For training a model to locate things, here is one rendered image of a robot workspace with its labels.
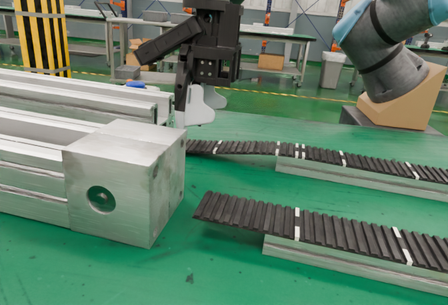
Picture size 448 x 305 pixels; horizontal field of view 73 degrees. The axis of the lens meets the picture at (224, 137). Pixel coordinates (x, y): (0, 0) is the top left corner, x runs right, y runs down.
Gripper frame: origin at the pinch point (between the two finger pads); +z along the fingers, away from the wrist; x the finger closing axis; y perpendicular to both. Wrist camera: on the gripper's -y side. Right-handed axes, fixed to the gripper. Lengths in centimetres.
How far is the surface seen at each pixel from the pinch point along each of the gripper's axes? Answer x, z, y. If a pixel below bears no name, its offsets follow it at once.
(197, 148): -1.7, 2.8, 2.2
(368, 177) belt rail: -1.4, 2.8, 29.3
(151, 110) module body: -4.1, -3.6, -4.7
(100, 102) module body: -4.9, -3.9, -13.0
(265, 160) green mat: 1.3, 4.2, 13.5
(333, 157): -0.3, 0.9, 23.9
